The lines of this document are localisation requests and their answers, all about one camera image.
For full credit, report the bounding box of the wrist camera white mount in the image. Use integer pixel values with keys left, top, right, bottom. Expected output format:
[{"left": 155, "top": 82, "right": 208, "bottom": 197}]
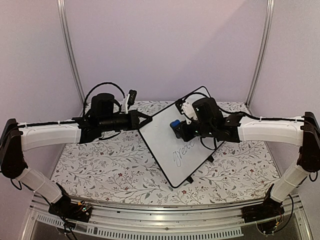
[
  {"left": 175, "top": 99, "right": 198, "bottom": 125},
  {"left": 121, "top": 89, "right": 137, "bottom": 114}
]

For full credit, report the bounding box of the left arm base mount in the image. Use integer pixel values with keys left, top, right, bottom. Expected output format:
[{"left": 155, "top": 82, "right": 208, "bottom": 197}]
[{"left": 48, "top": 199, "right": 93, "bottom": 223}]

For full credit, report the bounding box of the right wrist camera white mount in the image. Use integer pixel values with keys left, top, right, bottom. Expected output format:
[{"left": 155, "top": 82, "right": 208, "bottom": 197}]
[{"left": 175, "top": 99, "right": 198, "bottom": 125}]

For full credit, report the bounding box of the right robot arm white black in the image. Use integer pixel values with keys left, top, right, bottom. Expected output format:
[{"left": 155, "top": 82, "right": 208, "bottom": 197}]
[{"left": 170, "top": 97, "right": 320, "bottom": 218}]

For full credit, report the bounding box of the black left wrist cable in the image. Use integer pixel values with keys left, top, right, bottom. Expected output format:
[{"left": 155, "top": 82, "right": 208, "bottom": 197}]
[{"left": 82, "top": 81, "right": 126, "bottom": 111}]

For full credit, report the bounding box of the blue whiteboard eraser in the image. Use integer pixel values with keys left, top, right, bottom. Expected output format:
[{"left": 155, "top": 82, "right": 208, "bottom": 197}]
[{"left": 170, "top": 119, "right": 181, "bottom": 133}]

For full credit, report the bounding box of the front aluminium rail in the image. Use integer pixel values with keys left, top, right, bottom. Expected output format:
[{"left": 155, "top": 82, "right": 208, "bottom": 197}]
[{"left": 21, "top": 194, "right": 315, "bottom": 240}]

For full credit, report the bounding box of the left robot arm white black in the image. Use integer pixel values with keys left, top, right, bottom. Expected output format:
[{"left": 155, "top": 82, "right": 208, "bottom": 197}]
[{"left": 0, "top": 92, "right": 153, "bottom": 217}]

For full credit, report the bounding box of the white whiteboard black frame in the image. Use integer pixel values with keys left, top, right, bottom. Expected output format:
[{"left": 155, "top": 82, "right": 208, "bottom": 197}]
[{"left": 138, "top": 102, "right": 215, "bottom": 188}]

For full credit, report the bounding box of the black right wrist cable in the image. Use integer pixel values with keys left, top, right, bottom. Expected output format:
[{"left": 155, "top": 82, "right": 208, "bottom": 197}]
[{"left": 183, "top": 91, "right": 211, "bottom": 101}]

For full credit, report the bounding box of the right aluminium frame post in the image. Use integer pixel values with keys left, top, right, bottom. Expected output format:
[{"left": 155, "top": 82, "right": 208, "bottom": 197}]
[{"left": 245, "top": 0, "right": 275, "bottom": 108}]

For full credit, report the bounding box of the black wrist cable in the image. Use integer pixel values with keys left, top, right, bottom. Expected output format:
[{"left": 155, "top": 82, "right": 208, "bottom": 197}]
[
  {"left": 183, "top": 91, "right": 211, "bottom": 101},
  {"left": 82, "top": 81, "right": 126, "bottom": 111}
]

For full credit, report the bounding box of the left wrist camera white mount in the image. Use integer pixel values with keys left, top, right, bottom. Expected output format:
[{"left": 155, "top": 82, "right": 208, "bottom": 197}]
[{"left": 121, "top": 89, "right": 137, "bottom": 114}]

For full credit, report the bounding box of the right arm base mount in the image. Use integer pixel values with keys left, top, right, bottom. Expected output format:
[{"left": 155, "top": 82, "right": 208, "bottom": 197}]
[{"left": 241, "top": 198, "right": 285, "bottom": 235}]

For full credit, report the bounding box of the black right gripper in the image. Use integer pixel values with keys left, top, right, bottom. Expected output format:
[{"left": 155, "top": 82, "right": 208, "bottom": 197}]
[{"left": 174, "top": 120, "right": 215, "bottom": 142}]

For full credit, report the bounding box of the left aluminium frame post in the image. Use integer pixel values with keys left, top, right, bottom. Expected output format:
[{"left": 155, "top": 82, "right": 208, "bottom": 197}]
[{"left": 56, "top": 0, "right": 85, "bottom": 103}]

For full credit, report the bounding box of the floral patterned table mat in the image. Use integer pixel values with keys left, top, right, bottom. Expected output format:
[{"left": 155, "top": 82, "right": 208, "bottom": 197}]
[{"left": 48, "top": 100, "right": 287, "bottom": 206}]

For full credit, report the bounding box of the aluminium frame post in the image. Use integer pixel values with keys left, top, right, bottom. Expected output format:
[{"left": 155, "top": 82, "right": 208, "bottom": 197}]
[
  {"left": 56, "top": 0, "right": 85, "bottom": 103},
  {"left": 245, "top": 0, "right": 275, "bottom": 108}
]

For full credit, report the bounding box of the black wire whiteboard stand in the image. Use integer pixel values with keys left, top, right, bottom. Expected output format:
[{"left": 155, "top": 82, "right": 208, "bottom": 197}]
[{"left": 186, "top": 155, "right": 214, "bottom": 184}]

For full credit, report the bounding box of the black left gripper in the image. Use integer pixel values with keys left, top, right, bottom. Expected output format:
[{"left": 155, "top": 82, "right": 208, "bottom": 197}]
[{"left": 100, "top": 110, "right": 153, "bottom": 133}]

